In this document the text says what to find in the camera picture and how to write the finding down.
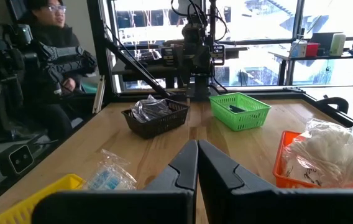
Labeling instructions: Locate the white small box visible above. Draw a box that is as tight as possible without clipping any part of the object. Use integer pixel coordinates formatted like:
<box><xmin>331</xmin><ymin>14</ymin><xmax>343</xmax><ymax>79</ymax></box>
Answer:
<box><xmin>290</xmin><ymin>39</ymin><xmax>308</xmax><ymax>58</ymax></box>

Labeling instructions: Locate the white cylinder device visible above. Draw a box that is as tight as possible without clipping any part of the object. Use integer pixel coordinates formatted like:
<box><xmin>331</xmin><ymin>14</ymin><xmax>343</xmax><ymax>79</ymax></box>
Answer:
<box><xmin>329</xmin><ymin>32</ymin><xmax>347</xmax><ymax>57</ymax></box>

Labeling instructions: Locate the black box camera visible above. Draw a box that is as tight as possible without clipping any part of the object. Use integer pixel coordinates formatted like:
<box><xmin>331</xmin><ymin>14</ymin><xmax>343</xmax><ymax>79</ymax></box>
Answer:
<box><xmin>0</xmin><ymin>144</ymin><xmax>35</xmax><ymax>177</ymax></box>

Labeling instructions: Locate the small clear bag teal item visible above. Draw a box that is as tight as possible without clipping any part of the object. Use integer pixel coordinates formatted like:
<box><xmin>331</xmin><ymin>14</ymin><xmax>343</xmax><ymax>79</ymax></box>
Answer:
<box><xmin>85</xmin><ymin>148</ymin><xmax>137</xmax><ymax>190</ymax></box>

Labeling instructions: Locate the clear bag with black item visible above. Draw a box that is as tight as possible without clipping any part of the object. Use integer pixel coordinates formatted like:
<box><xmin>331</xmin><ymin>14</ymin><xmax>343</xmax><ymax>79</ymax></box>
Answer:
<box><xmin>131</xmin><ymin>95</ymin><xmax>173</xmax><ymax>123</ymax></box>

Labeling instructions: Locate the black clamp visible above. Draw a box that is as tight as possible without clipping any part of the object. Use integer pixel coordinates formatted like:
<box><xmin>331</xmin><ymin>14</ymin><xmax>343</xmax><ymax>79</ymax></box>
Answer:
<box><xmin>315</xmin><ymin>96</ymin><xmax>350</xmax><ymax>114</ymax></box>

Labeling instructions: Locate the orange plastic basket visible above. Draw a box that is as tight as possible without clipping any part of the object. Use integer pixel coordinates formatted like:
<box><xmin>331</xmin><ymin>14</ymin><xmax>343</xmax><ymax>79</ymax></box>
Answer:
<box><xmin>272</xmin><ymin>130</ymin><xmax>353</xmax><ymax>189</ymax></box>

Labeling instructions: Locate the black plastic basket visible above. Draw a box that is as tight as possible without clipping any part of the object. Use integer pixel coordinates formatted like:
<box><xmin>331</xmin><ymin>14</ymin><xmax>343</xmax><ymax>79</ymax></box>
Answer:
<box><xmin>121</xmin><ymin>98</ymin><xmax>190</xmax><ymax>140</ymax></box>

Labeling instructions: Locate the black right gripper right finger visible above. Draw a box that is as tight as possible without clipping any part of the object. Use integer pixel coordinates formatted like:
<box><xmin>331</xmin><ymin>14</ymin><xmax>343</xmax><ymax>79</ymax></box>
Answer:
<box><xmin>197</xmin><ymin>139</ymin><xmax>353</xmax><ymax>224</ymax></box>

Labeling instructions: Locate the person's hand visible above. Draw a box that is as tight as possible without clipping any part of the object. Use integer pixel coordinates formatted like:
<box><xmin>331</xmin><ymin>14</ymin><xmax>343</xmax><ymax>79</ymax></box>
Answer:
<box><xmin>60</xmin><ymin>77</ymin><xmax>76</xmax><ymax>93</ymax></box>

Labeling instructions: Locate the silver metal bracket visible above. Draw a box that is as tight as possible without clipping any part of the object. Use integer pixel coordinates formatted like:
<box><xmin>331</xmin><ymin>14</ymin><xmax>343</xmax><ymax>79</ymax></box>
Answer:
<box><xmin>91</xmin><ymin>74</ymin><xmax>107</xmax><ymax>114</ymax></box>

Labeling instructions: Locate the dark desk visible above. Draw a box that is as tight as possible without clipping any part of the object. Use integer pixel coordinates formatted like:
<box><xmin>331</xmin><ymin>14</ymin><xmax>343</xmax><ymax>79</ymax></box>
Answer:
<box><xmin>268</xmin><ymin>49</ymin><xmax>353</xmax><ymax>86</ymax></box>

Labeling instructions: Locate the vanity pack bag with card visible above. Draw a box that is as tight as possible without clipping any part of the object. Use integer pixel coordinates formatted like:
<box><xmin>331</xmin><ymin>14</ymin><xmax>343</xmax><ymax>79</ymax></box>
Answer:
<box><xmin>283</xmin><ymin>155</ymin><xmax>329</xmax><ymax>187</ymax></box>

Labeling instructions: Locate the yellow plastic basket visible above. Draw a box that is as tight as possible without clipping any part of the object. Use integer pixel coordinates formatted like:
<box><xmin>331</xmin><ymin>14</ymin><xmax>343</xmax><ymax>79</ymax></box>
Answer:
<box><xmin>0</xmin><ymin>173</ymin><xmax>86</xmax><ymax>224</ymax></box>

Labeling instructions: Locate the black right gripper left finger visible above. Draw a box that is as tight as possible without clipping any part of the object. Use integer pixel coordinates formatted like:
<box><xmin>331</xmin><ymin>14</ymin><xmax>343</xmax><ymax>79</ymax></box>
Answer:
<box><xmin>32</xmin><ymin>139</ymin><xmax>199</xmax><ymax>224</ymax></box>

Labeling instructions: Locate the person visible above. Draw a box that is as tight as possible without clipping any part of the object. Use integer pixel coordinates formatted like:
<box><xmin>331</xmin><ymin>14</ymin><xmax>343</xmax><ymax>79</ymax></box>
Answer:
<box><xmin>17</xmin><ymin>0</ymin><xmax>98</xmax><ymax>142</ymax></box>

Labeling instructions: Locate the red small box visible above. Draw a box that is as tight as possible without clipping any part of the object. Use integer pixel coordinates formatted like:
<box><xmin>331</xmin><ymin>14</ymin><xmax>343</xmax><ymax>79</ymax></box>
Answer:
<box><xmin>306</xmin><ymin>42</ymin><xmax>321</xmax><ymax>57</ymax></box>

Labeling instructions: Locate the bright window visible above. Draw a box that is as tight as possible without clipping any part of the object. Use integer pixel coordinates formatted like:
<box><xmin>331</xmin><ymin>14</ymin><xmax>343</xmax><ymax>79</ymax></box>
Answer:
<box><xmin>111</xmin><ymin>0</ymin><xmax>353</xmax><ymax>88</ymax></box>

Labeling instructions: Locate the green plastic basket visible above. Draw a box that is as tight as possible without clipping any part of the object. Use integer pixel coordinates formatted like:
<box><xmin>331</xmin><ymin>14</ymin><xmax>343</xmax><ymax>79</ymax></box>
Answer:
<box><xmin>209</xmin><ymin>92</ymin><xmax>272</xmax><ymax>132</ymax></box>

